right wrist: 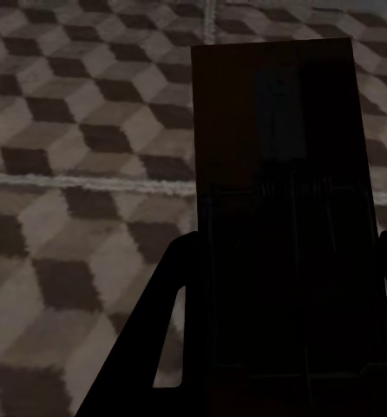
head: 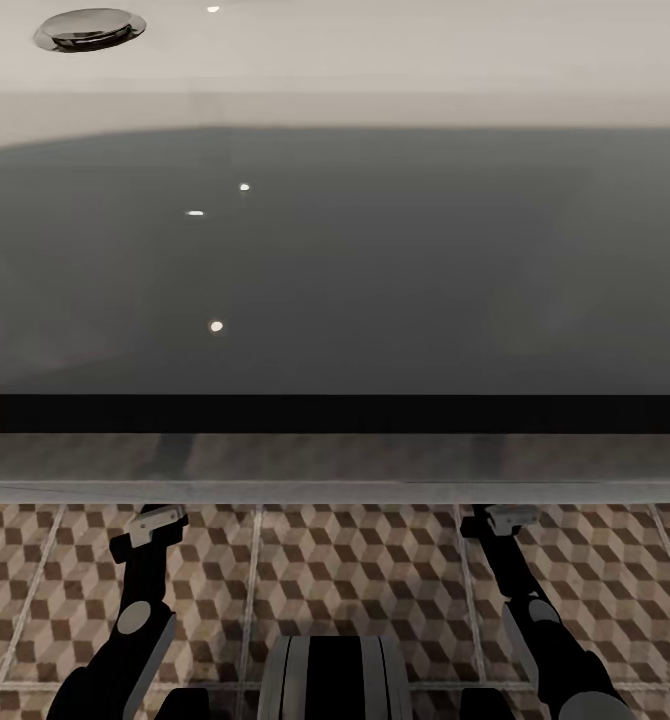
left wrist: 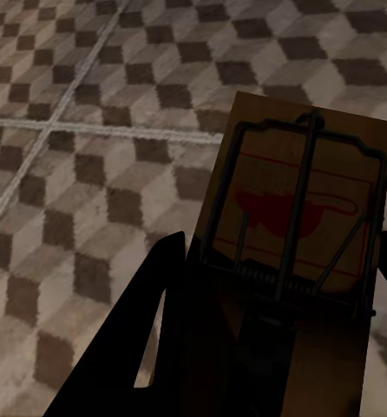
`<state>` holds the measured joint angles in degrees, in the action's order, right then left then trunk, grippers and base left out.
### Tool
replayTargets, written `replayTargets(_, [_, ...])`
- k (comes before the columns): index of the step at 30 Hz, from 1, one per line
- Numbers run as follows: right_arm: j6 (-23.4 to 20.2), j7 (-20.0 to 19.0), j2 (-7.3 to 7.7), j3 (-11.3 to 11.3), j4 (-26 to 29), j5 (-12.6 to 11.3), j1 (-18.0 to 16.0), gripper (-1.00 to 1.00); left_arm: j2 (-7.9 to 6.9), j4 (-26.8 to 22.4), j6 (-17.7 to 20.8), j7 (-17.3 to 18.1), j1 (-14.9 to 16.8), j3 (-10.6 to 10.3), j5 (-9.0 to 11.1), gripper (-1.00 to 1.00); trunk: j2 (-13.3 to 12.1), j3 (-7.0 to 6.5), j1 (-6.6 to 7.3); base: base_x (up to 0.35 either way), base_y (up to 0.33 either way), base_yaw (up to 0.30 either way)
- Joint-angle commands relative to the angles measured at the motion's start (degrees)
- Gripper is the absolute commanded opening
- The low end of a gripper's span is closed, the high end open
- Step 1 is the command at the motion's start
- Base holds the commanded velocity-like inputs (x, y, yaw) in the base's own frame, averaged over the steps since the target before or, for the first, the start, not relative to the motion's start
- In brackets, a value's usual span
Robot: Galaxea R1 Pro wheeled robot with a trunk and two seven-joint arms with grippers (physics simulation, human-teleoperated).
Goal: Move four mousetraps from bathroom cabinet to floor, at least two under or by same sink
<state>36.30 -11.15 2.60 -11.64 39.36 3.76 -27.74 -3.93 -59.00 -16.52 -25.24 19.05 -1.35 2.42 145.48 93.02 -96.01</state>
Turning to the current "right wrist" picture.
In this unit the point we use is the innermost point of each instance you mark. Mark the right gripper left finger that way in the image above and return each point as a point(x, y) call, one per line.
point(124, 386)

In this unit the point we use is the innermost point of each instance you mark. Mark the mousetrap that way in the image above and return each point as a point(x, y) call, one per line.
point(293, 298)

